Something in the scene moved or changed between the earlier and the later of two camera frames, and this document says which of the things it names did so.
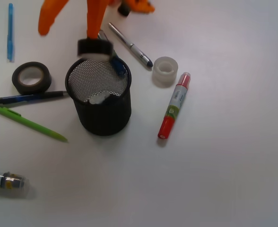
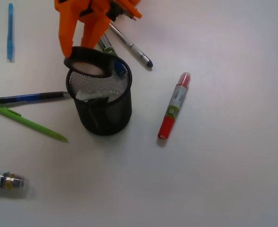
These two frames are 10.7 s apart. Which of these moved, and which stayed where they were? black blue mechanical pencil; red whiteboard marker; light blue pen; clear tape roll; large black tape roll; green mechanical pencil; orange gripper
Moved: large black tape roll; clear tape roll; orange gripper
Stayed: black blue mechanical pencil; red whiteboard marker; light blue pen; green mechanical pencil
